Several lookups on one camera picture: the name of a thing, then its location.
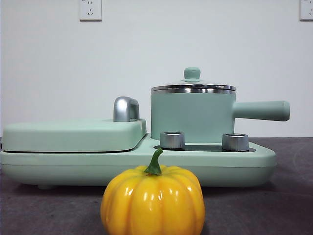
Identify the glass lid with green knob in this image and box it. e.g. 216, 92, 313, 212
151, 67, 237, 94

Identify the yellow toy pumpkin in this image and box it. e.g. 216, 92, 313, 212
100, 147, 206, 235

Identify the silver control knob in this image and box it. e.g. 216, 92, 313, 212
222, 133, 250, 151
159, 131, 186, 150

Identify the mint green grill cover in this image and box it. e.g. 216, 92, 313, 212
1, 96, 148, 153

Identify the mint green cooker base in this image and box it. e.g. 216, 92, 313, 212
0, 133, 277, 190

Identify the mint green pot with handle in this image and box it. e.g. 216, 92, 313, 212
150, 87, 291, 145

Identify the white wall socket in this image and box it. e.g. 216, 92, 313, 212
299, 0, 313, 21
79, 0, 102, 22

